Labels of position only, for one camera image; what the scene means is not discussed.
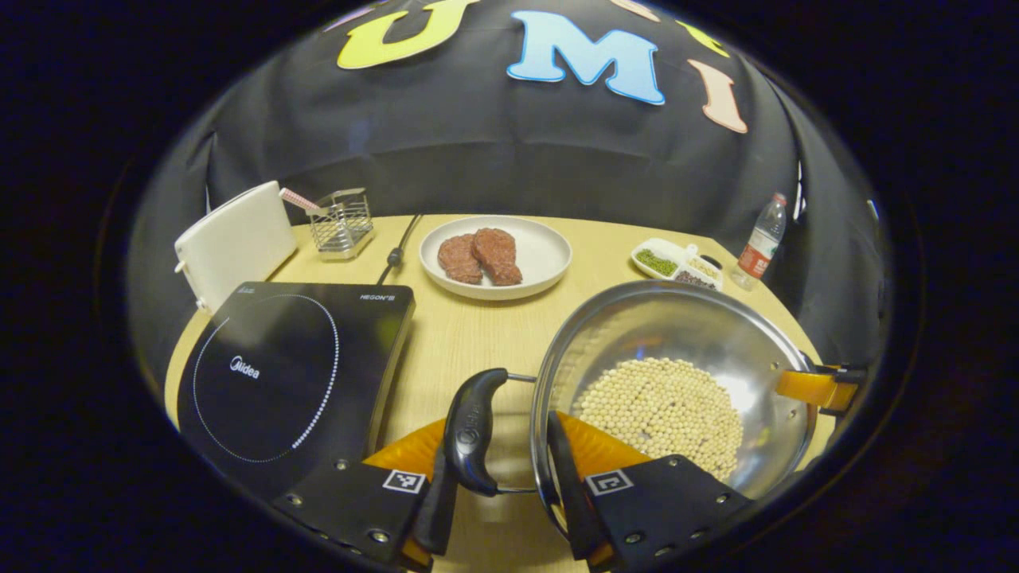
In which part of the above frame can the white toaster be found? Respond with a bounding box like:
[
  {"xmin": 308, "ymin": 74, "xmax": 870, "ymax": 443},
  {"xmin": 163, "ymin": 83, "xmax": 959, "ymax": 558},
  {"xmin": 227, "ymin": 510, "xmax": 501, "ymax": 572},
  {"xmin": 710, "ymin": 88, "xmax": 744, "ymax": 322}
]
[{"xmin": 174, "ymin": 181, "xmax": 299, "ymax": 315}]

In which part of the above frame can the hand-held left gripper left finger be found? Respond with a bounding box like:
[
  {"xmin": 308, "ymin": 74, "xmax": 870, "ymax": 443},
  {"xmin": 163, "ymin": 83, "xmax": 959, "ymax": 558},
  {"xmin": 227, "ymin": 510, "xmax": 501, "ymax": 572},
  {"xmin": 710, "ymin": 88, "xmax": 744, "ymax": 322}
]
[{"xmin": 271, "ymin": 418, "xmax": 463, "ymax": 570}]

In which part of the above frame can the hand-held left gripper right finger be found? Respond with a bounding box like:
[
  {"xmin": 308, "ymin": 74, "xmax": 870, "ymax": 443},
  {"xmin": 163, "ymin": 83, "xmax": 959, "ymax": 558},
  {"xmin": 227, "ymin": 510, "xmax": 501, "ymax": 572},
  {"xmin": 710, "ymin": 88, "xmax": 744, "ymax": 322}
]
[{"xmin": 545, "ymin": 410, "xmax": 753, "ymax": 570}]

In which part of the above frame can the steel pot with black handle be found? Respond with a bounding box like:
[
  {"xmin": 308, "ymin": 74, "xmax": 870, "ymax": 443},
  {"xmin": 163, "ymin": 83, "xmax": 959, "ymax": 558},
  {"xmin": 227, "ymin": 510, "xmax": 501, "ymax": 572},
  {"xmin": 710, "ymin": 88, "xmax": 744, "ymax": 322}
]
[{"xmin": 442, "ymin": 279, "xmax": 821, "ymax": 538}]

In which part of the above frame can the pile of soybeans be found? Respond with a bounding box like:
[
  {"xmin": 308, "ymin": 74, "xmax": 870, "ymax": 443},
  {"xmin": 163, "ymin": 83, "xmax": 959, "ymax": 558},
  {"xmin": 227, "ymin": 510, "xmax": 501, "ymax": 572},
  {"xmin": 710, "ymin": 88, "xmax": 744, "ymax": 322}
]
[{"xmin": 572, "ymin": 357, "xmax": 745, "ymax": 482}]

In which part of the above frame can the brown steak piece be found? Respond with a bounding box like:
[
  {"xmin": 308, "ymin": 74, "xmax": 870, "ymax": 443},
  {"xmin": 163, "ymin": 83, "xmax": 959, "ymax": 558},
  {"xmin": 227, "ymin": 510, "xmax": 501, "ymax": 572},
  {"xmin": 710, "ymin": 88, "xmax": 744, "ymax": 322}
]
[
  {"xmin": 437, "ymin": 233, "xmax": 485, "ymax": 285},
  {"xmin": 472, "ymin": 228, "xmax": 524, "ymax": 287}
]

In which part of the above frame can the black power cable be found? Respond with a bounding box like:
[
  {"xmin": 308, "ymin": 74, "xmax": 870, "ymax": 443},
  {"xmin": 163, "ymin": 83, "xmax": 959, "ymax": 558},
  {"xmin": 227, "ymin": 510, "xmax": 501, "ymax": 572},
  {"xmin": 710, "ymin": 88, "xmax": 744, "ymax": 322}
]
[{"xmin": 377, "ymin": 213, "xmax": 423, "ymax": 286}]

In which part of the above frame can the clear water bottle red label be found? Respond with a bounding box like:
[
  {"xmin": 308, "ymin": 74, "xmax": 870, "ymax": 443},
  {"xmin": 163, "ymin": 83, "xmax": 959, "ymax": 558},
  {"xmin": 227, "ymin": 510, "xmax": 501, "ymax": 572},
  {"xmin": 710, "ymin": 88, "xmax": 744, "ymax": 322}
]
[{"xmin": 731, "ymin": 193, "xmax": 789, "ymax": 291}]

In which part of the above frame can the white round plate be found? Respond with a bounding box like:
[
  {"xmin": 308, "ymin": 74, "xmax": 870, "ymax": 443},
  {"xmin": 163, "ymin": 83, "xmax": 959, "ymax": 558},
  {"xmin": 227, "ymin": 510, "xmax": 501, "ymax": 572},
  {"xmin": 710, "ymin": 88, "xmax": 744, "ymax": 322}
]
[{"xmin": 419, "ymin": 215, "xmax": 573, "ymax": 302}]

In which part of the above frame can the black induction cooktop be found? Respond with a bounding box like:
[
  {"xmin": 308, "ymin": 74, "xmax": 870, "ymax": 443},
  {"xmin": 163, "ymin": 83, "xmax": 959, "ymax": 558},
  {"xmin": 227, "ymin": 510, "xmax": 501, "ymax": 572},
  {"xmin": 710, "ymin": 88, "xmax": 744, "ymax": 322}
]
[{"xmin": 177, "ymin": 281, "xmax": 416, "ymax": 498}]

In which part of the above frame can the black backdrop cloth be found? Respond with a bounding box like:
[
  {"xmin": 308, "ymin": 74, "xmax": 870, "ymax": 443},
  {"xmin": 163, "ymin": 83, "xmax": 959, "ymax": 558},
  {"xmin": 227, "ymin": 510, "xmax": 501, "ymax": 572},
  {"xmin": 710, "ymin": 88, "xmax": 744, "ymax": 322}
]
[{"xmin": 131, "ymin": 0, "xmax": 888, "ymax": 375}]

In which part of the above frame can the white divided bean tray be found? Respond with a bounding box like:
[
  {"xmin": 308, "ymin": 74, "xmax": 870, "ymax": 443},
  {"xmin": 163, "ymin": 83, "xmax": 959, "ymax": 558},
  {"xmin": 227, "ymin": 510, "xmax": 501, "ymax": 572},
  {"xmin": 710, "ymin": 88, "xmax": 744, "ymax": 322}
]
[{"xmin": 631, "ymin": 237, "xmax": 724, "ymax": 291}]

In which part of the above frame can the wire mesh utensil holder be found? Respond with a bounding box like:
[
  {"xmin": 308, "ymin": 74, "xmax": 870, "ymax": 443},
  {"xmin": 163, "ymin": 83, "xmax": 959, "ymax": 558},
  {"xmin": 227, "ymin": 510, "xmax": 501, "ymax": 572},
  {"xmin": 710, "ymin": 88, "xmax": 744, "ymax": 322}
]
[{"xmin": 306, "ymin": 188, "xmax": 375, "ymax": 262}]

